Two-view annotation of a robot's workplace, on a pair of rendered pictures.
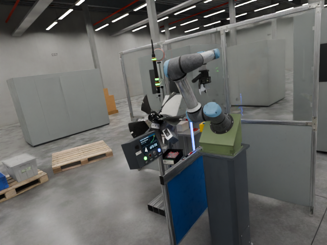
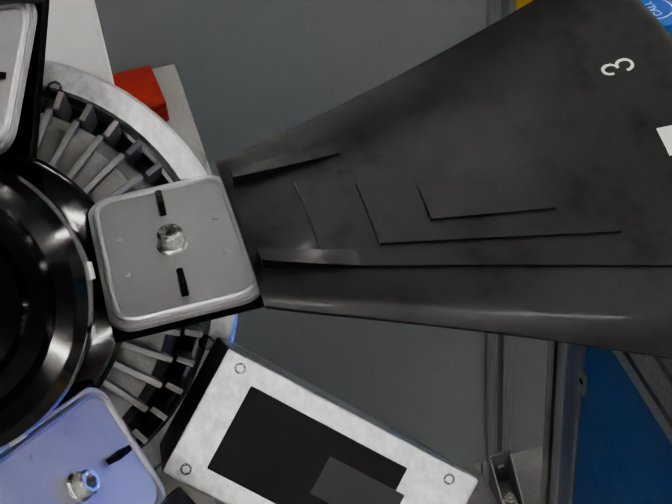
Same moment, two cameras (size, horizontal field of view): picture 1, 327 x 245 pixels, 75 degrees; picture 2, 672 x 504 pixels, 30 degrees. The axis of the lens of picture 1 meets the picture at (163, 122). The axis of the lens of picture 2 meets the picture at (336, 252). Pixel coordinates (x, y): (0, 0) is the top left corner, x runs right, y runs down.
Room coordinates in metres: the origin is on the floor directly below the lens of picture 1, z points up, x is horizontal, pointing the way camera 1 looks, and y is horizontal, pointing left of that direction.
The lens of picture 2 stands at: (1.90, 0.29, 1.54)
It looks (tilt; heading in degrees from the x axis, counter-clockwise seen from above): 41 degrees down; 308
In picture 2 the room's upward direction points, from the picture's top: 6 degrees counter-clockwise
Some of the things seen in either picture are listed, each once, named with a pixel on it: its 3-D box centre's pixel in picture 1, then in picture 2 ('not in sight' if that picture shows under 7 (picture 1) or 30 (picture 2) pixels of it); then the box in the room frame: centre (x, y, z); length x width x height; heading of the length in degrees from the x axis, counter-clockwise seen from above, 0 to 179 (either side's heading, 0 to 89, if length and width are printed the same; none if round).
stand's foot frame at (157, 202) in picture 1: (176, 198); not in sight; (2.46, -0.02, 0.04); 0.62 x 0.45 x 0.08; 140
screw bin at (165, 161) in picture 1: (172, 156); not in sight; (1.96, -0.03, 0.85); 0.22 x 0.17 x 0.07; 154
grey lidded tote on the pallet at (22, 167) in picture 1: (21, 167); not in sight; (3.72, 2.73, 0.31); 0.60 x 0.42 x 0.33; 49
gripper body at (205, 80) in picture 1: (204, 77); not in sight; (1.88, -0.41, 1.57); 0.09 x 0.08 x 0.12; 50
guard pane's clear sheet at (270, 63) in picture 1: (193, 79); not in sight; (2.77, -0.46, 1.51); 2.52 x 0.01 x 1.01; 50
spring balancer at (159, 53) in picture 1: (158, 55); not in sight; (2.93, -0.06, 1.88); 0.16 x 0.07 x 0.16; 85
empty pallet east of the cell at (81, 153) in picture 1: (81, 154); not in sight; (4.61, 1.96, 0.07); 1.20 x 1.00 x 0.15; 116
